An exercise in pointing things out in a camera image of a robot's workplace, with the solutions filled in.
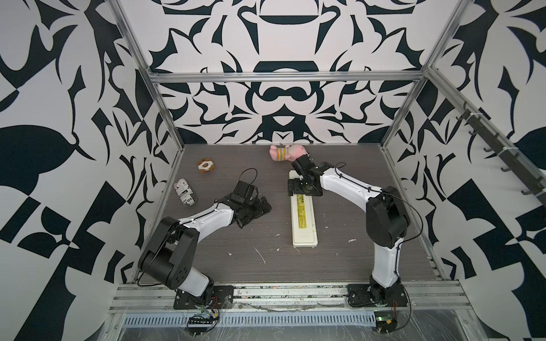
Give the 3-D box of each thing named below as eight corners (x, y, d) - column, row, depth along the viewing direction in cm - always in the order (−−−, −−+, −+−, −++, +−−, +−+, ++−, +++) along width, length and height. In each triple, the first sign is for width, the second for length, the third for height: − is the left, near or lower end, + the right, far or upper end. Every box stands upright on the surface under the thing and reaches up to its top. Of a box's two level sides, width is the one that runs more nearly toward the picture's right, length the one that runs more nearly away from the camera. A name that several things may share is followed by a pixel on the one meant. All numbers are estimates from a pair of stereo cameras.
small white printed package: (186, 210, 97) (183, 206, 94) (174, 187, 105) (171, 183, 102) (200, 202, 99) (198, 198, 97) (187, 180, 107) (184, 176, 104)
